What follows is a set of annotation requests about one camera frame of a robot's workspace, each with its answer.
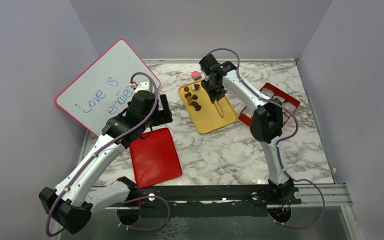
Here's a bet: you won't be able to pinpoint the purple cable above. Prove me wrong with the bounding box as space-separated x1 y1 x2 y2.
206 48 326 229
45 72 160 238

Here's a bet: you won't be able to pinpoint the yellow plastic tray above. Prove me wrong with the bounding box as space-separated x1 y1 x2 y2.
178 80 238 134

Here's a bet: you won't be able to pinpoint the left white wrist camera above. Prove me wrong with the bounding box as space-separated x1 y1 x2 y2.
134 81 154 94

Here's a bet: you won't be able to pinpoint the pink and grey eraser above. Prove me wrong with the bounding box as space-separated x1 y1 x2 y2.
191 71 202 81

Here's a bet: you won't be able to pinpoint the red chocolate box with dividers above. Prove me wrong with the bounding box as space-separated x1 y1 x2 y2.
238 82 301 127

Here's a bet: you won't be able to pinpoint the white board with pink frame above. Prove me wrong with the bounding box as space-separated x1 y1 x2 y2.
54 39 161 136

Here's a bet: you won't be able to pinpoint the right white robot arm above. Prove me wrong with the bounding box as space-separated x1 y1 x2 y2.
199 54 294 204

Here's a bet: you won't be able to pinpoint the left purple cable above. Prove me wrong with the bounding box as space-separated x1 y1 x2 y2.
45 72 160 238

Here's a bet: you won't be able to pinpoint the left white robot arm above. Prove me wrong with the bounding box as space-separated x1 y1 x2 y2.
38 90 173 237

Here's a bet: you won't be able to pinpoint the red box lid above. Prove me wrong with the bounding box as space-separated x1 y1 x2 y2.
129 127 183 189

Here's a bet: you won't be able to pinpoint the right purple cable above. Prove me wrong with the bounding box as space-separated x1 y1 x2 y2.
206 48 326 229

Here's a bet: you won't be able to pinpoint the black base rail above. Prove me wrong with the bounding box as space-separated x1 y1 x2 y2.
113 184 302 218

